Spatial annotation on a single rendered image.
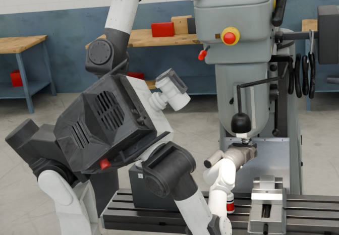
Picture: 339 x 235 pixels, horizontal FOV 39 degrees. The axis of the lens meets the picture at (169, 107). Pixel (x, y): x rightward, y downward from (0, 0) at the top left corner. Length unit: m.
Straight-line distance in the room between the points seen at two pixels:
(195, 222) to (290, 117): 0.97
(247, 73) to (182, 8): 4.50
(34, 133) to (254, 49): 0.82
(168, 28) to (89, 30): 1.41
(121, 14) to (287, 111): 1.04
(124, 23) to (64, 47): 5.35
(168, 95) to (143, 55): 5.01
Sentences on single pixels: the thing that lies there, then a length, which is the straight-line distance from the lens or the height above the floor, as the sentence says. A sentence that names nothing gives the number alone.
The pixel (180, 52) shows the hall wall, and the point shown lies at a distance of 6.41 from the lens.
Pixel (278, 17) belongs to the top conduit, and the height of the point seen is 1.80.
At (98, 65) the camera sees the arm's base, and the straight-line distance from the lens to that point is 1.59.
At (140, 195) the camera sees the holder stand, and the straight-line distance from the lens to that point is 2.21.
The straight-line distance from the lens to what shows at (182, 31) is 5.81.
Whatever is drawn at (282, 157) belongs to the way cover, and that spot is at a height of 1.02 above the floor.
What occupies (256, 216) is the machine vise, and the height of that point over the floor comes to 1.02.
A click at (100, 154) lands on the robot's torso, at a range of 1.46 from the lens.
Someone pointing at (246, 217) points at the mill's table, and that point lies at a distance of 2.11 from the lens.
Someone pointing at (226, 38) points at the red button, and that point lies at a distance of 1.60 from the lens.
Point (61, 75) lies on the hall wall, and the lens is 7.13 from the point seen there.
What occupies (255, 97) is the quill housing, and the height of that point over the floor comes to 1.49.
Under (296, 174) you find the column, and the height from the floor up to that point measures 0.89.
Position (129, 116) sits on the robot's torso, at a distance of 1.40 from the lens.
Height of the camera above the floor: 2.13
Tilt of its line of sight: 21 degrees down
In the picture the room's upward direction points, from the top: 7 degrees counter-clockwise
